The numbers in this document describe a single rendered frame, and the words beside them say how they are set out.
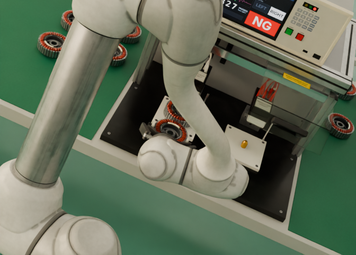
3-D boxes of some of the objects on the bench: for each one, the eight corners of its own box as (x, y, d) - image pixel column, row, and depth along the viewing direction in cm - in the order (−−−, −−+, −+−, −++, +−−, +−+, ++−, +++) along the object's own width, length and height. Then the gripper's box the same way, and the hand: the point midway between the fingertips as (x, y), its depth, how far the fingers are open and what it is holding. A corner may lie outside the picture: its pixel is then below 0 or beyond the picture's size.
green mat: (91, 140, 189) (91, 140, 189) (-85, 60, 190) (-85, 59, 189) (174, 6, 260) (174, 6, 260) (46, -52, 261) (46, -53, 260)
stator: (106, 70, 215) (109, 62, 213) (89, 50, 220) (91, 42, 218) (131, 63, 222) (133, 55, 220) (114, 44, 227) (116, 36, 225)
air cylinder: (257, 131, 215) (264, 121, 211) (238, 123, 215) (244, 112, 211) (260, 123, 218) (266, 113, 215) (241, 114, 219) (247, 104, 215)
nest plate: (257, 172, 200) (259, 169, 199) (216, 153, 200) (218, 150, 199) (265, 143, 211) (266, 141, 210) (226, 126, 211) (228, 123, 211)
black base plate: (282, 222, 190) (285, 218, 189) (99, 139, 191) (100, 134, 189) (300, 132, 226) (303, 128, 224) (145, 62, 226) (147, 57, 225)
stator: (323, 132, 230) (328, 125, 227) (324, 114, 238) (328, 108, 236) (350, 143, 230) (355, 137, 228) (349, 125, 239) (354, 119, 236)
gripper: (205, 153, 169) (208, 138, 191) (130, 119, 170) (141, 107, 191) (194, 176, 171) (198, 158, 193) (120, 142, 171) (132, 128, 193)
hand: (169, 134), depth 190 cm, fingers closed on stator, 11 cm apart
